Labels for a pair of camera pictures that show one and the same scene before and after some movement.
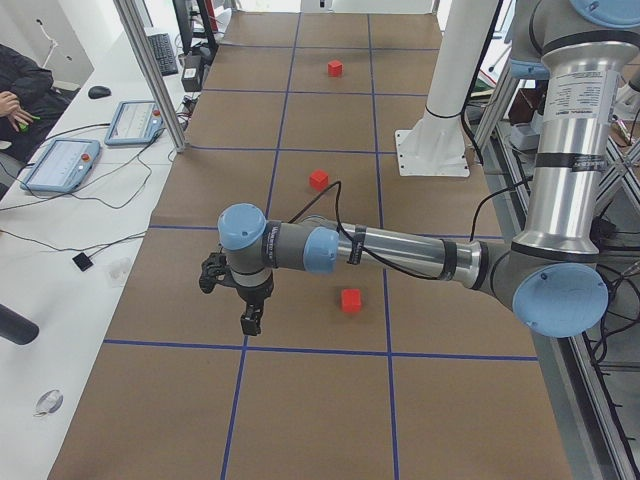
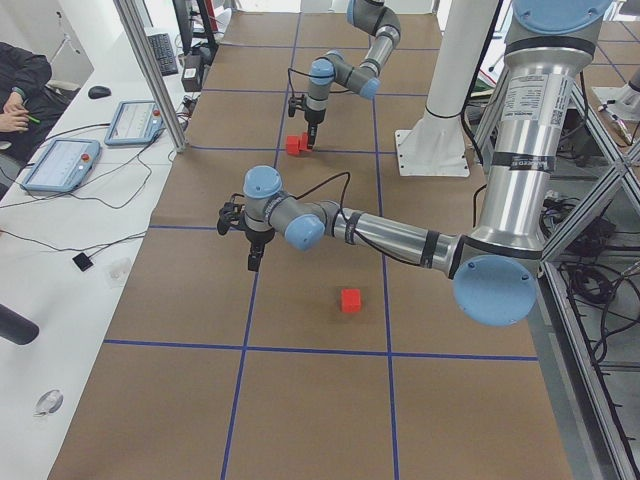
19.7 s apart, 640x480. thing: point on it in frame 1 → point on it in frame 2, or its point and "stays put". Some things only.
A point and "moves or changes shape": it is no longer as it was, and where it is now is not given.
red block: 319,180 → 293,144
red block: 351,300 stays put
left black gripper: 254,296 → 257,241
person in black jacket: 29,104 stays put
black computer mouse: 96,92 stays put
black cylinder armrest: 17,327 stays put
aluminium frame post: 129,11 stays put
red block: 335,69 moves or changes shape
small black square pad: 83,262 stays put
